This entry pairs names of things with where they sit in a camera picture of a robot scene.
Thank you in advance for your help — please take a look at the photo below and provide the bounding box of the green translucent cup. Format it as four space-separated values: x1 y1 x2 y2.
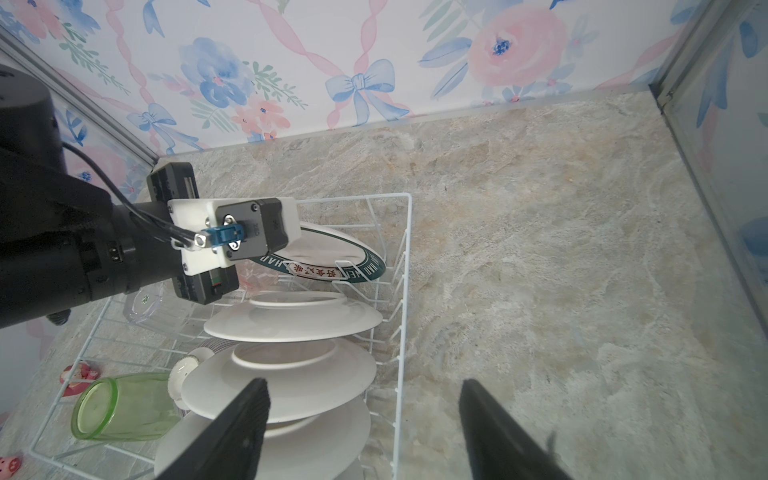
70 373 181 442

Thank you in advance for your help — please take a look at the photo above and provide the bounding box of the aluminium corner post left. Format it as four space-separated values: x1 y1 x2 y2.
1 27 159 168

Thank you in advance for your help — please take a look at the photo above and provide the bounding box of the pink small toy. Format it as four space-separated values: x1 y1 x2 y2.
0 456 23 480

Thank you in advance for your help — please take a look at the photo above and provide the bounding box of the green rim printed plate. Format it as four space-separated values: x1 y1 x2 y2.
253 222 387 283

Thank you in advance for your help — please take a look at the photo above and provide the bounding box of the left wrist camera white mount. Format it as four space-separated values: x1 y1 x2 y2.
168 197 301 276

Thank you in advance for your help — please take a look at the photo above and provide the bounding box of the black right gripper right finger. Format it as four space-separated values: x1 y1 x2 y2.
459 379 570 479

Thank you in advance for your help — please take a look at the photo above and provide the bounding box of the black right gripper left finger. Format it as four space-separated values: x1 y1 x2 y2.
155 378 271 479

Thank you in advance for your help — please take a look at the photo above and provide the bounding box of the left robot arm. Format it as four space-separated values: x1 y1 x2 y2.
1 66 239 327

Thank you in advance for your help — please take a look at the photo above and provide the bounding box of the red small toy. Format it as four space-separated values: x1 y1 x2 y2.
59 361 101 398

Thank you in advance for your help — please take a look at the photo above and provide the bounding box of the white plate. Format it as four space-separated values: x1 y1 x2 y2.
181 338 377 423
204 291 383 343
153 395 373 480

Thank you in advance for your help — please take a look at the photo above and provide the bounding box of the white plate middle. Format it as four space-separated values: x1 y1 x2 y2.
181 338 377 423

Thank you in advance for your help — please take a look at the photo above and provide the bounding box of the white plate upper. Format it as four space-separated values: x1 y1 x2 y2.
204 291 383 343

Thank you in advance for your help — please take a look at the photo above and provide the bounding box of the ribbed ceramic bowl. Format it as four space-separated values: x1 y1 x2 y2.
167 347 214 411

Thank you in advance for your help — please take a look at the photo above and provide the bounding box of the white wire dish rack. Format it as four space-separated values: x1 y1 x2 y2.
28 193 412 479

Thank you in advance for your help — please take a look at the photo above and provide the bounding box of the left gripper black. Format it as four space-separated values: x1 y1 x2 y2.
147 162 240 305

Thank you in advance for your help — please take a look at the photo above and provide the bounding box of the white plate lower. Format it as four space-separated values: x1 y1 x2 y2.
153 395 373 480

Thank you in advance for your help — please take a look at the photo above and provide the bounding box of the clear glass cup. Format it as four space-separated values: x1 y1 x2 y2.
123 281 189 336

